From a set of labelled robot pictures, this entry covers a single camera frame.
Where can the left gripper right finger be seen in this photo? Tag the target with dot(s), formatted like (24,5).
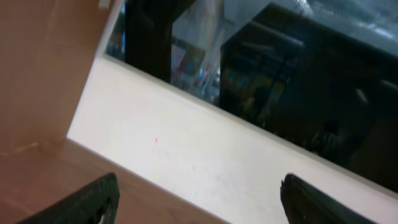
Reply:
(305,204)

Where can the dark shelf unit background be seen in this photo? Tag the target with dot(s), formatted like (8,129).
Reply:
(317,87)

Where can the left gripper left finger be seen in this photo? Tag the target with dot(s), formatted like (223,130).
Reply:
(95,203)

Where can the black vertical post background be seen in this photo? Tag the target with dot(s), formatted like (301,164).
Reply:
(148,26)

